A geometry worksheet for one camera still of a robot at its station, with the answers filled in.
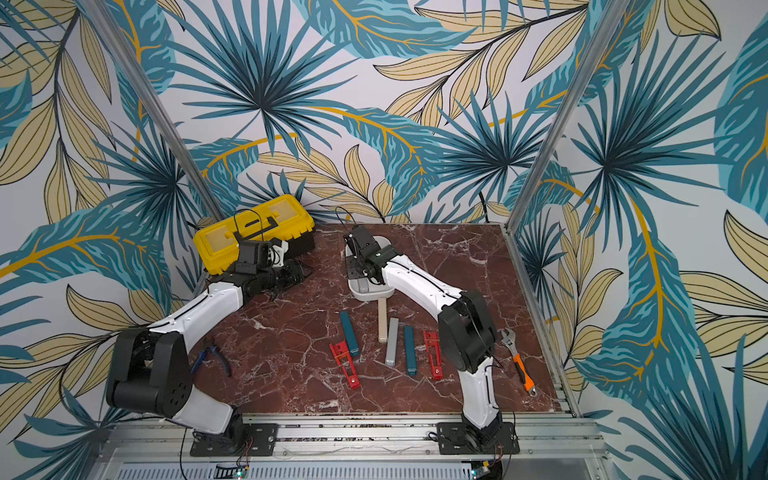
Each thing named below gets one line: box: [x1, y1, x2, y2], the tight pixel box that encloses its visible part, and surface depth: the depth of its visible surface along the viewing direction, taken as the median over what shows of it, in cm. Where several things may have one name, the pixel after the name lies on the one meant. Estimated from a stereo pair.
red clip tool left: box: [329, 340, 361, 389], surface depth 88 cm
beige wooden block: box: [378, 297, 387, 343], surface depth 94 cm
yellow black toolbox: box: [193, 194, 316, 275], surface depth 97 cm
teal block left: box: [340, 310, 359, 357], surface depth 91 cm
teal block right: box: [404, 325, 417, 376], surface depth 89 cm
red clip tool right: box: [424, 330, 443, 380], surface depth 89 cm
